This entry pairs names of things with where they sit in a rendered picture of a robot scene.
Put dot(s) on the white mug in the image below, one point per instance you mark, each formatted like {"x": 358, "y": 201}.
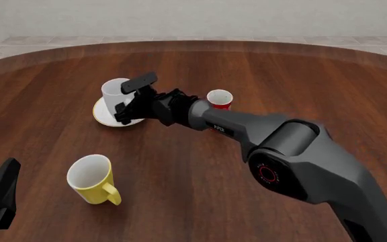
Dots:
{"x": 113, "y": 93}

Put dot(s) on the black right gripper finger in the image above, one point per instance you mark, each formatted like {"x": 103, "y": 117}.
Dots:
{"x": 122, "y": 114}

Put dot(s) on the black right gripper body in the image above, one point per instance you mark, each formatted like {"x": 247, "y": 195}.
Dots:
{"x": 143, "y": 107}

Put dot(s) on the grey and black right robot arm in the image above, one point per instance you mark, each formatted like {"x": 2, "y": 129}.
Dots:
{"x": 314, "y": 171}

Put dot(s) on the red mug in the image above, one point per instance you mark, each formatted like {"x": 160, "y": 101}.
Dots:
{"x": 221, "y": 99}

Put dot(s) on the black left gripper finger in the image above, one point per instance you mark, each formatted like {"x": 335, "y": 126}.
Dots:
{"x": 3, "y": 180}

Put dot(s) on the white plate with yellow rim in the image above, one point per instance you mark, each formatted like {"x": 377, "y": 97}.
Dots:
{"x": 103, "y": 114}

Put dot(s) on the yellow mug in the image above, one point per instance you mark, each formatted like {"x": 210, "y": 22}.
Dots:
{"x": 91, "y": 180}

